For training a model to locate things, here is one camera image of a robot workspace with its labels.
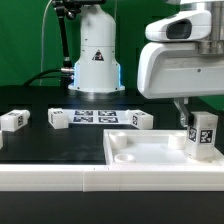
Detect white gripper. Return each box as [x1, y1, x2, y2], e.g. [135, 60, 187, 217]
[137, 42, 224, 127]

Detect white obstacle fence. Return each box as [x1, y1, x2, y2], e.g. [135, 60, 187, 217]
[0, 163, 224, 192]

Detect marker sheet on table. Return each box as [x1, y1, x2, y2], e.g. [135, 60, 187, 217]
[64, 109, 130, 125]

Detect white part at left edge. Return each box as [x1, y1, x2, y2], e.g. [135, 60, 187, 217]
[0, 130, 3, 150]

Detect black cable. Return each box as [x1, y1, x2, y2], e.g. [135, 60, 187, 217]
[22, 68, 74, 88]

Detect white square tabletop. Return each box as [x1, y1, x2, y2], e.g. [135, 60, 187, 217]
[103, 129, 224, 167]

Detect white cable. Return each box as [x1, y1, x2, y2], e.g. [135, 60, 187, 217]
[39, 0, 55, 87]

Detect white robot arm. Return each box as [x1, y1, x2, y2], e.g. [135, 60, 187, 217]
[69, 0, 224, 126]

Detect black camera stand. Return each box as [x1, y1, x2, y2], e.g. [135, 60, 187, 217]
[52, 0, 106, 68]

